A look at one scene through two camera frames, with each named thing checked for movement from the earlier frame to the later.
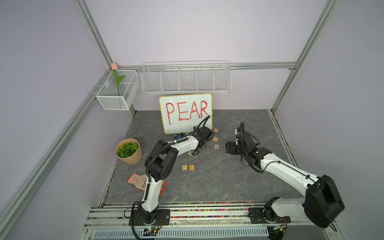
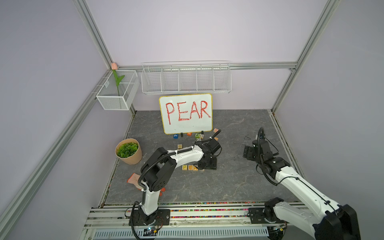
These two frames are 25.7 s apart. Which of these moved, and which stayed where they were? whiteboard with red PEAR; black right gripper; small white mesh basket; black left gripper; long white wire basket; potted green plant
Moved: black left gripper; black right gripper
Stayed: long white wire basket; whiteboard with red PEAR; potted green plant; small white mesh basket
